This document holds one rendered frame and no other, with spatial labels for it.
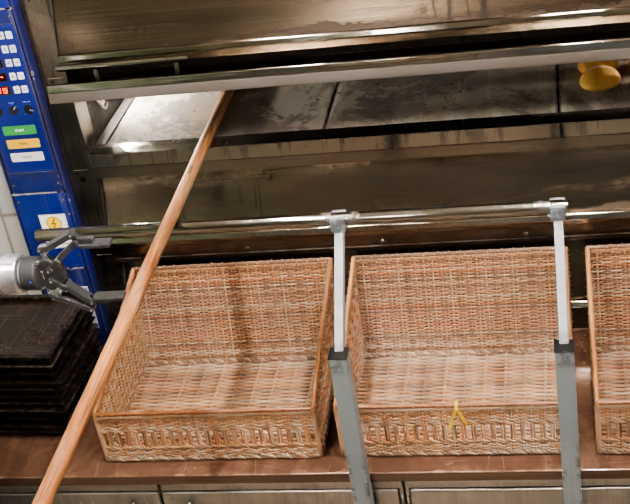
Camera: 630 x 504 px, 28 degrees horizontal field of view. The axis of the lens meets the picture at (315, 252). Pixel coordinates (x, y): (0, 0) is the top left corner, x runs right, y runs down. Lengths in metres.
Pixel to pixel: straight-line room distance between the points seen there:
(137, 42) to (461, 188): 0.87
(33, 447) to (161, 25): 1.12
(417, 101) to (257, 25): 0.49
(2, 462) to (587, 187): 1.61
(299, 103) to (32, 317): 0.89
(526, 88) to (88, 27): 1.10
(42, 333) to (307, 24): 1.04
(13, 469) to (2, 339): 0.33
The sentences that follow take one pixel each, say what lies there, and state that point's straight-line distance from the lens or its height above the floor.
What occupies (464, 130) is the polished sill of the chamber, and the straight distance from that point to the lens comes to 3.06.
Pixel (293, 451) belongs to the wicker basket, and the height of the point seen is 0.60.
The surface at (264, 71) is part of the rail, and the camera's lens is 2.90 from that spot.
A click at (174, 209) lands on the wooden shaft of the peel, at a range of 2.87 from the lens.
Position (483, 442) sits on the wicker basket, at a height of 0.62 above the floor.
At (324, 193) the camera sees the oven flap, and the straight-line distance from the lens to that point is 3.19.
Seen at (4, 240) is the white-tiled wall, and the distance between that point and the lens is 3.51.
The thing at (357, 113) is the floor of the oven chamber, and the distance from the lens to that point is 3.22.
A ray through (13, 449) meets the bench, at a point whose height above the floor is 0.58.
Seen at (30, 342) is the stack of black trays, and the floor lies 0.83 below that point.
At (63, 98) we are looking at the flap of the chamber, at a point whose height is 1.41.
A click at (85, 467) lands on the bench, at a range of 3.20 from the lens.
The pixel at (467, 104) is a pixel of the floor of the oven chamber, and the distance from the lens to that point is 3.19.
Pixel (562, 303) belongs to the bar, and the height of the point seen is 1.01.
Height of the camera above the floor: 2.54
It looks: 31 degrees down
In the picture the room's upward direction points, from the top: 10 degrees counter-clockwise
